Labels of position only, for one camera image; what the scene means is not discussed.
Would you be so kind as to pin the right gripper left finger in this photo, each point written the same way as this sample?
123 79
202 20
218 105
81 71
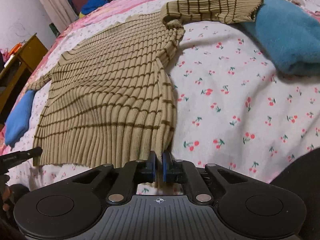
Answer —
129 177

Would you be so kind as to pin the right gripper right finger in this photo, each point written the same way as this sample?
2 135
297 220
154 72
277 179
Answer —
187 175

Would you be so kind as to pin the wooden desk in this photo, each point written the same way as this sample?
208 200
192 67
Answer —
16 74

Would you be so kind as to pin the orange object on desk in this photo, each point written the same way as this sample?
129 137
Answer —
15 49

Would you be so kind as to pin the beige left curtain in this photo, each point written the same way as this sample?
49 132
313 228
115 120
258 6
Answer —
60 12

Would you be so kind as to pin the beige striped ribbed sweater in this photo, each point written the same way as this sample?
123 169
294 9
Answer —
110 99

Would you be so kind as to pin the blue and yellow clothing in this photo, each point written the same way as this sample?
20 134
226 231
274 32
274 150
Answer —
90 6

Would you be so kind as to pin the teal fleece folded garment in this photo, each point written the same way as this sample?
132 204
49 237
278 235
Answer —
288 36

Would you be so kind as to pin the pink striped blanket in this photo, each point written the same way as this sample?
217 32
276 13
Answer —
140 5

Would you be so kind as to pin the cherry print bed sheet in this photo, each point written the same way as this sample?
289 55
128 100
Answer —
297 119

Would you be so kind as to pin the blue knit folded garment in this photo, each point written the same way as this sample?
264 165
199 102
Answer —
18 121

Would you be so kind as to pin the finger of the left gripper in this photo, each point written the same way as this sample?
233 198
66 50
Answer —
13 159

